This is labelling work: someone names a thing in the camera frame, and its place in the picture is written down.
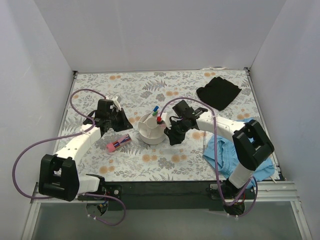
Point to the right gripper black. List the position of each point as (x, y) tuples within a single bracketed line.
[(175, 128)]

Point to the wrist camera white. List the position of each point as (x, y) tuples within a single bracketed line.
[(114, 103), (161, 120)]

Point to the green capped white marker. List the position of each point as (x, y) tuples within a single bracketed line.
[(154, 114)]

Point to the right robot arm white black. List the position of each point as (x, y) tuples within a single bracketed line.
[(252, 144)]

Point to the thin purple gel pen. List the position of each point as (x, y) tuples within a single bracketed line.
[(204, 141)]

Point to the white round divided organizer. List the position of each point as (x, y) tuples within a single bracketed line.
[(150, 132)]

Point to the pink pack of pens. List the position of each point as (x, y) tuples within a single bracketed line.
[(122, 141)]

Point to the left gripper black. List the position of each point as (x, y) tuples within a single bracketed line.
[(116, 120)]

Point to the black folded cloth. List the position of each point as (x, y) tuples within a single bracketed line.
[(218, 93)]

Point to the floral table mat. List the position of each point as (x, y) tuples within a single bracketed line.
[(140, 92)]

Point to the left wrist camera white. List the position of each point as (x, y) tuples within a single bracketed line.
[(114, 103)]

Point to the light blue shorts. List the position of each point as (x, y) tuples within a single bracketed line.
[(227, 159)]

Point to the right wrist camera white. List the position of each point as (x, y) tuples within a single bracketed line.
[(161, 120)]

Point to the aluminium frame rail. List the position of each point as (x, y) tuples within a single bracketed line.
[(275, 213)]

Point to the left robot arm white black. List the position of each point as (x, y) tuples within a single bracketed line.
[(58, 176)]

